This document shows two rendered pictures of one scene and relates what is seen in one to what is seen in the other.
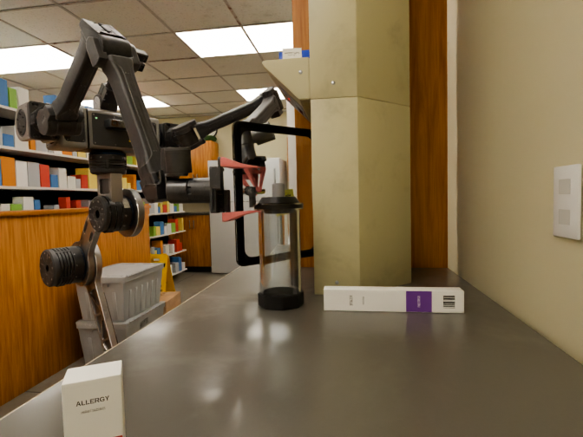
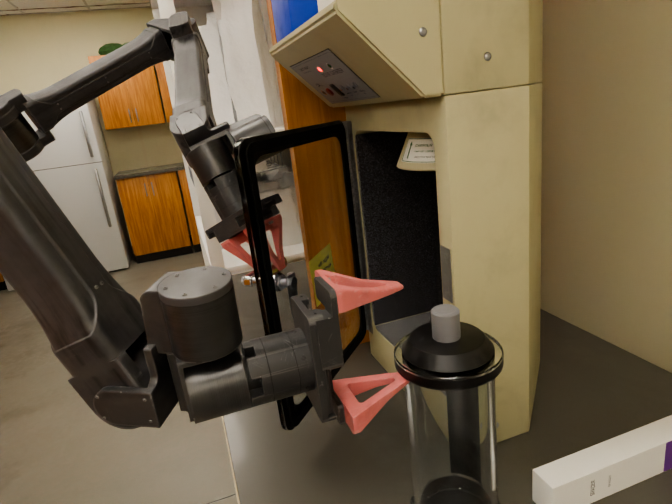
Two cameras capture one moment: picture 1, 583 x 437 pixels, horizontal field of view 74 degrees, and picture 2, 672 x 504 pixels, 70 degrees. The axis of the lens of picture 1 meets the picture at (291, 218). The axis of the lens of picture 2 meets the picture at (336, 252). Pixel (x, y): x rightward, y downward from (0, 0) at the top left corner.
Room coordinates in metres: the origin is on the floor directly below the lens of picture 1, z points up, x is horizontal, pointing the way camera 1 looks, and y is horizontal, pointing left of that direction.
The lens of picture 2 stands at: (0.50, 0.31, 1.41)
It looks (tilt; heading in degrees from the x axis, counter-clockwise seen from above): 17 degrees down; 334
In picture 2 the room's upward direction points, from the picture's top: 7 degrees counter-clockwise
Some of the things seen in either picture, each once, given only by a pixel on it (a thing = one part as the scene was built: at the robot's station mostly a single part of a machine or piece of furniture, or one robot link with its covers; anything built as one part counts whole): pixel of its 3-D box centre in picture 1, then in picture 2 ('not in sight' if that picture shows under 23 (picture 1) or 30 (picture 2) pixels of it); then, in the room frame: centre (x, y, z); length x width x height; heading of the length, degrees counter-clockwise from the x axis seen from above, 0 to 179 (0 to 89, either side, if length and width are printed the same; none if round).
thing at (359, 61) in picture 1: (362, 142); (464, 151); (1.07, -0.20, 1.33); 0.32 x 0.25 x 0.77; 171
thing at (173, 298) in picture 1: (158, 310); not in sight; (3.59, 1.28, 0.14); 0.41 x 0.32 x 0.28; 177
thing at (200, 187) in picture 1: (206, 190); (286, 363); (0.87, 0.19, 1.20); 0.07 x 0.07 x 0.10; 81
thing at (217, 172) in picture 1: (237, 173); (355, 309); (0.86, 0.12, 1.23); 0.09 x 0.07 x 0.07; 81
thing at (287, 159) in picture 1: (279, 193); (316, 262); (1.14, 0.03, 1.19); 0.30 x 0.01 x 0.40; 128
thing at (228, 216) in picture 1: (238, 205); (363, 376); (0.86, 0.12, 1.16); 0.09 x 0.07 x 0.07; 81
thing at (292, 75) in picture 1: (295, 96); (340, 67); (1.10, -0.02, 1.46); 0.32 x 0.11 x 0.10; 171
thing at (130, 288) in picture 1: (123, 290); not in sight; (2.98, 1.33, 0.49); 0.60 x 0.42 x 0.33; 171
